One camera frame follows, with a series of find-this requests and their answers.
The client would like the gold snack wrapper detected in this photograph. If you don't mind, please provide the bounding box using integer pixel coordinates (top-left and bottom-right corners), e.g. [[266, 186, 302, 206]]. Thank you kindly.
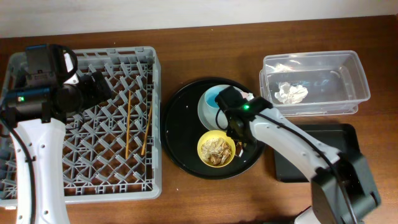
[[235, 142, 246, 157]]

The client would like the yellow bowl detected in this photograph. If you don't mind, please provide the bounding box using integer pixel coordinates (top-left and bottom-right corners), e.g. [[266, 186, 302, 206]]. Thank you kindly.
[[197, 130, 236, 168]]

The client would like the pink plastic cup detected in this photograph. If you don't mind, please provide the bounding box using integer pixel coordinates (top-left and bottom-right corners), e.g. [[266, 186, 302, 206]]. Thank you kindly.
[[241, 91, 254, 101]]

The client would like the food scraps pile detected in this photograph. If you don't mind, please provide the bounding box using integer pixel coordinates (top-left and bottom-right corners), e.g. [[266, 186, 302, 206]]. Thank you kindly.
[[200, 138, 232, 167]]

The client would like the white tissue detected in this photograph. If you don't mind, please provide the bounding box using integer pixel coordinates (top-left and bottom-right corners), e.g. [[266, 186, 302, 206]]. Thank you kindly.
[[274, 82, 308, 105]]

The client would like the wooden chopstick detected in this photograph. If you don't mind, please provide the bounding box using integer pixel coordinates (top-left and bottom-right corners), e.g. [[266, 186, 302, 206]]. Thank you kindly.
[[125, 90, 131, 160], [141, 104, 153, 156]]

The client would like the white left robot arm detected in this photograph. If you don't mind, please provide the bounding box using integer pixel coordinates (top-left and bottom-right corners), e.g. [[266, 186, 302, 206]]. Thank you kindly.
[[1, 44, 112, 223]]

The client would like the grey plastic dishwasher rack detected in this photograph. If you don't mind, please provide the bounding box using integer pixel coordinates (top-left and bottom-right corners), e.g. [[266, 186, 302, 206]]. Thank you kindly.
[[1, 47, 162, 207]]

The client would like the clear plastic waste bin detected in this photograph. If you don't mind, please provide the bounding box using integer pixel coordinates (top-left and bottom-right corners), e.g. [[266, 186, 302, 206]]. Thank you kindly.
[[259, 50, 371, 117]]

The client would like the grey-white round plate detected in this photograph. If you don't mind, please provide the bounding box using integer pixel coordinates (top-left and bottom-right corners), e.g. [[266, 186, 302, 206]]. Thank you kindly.
[[197, 85, 228, 131]]

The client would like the blue plastic cup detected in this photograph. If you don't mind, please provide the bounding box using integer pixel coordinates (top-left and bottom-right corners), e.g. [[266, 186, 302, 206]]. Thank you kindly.
[[205, 85, 226, 108]]

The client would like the round black tray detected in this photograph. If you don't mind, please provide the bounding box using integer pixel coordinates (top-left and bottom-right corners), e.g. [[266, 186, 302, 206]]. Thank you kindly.
[[160, 78, 267, 179]]

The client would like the black rectangular tray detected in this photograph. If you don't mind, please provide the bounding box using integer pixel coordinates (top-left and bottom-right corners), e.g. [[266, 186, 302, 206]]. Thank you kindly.
[[274, 124, 360, 183]]

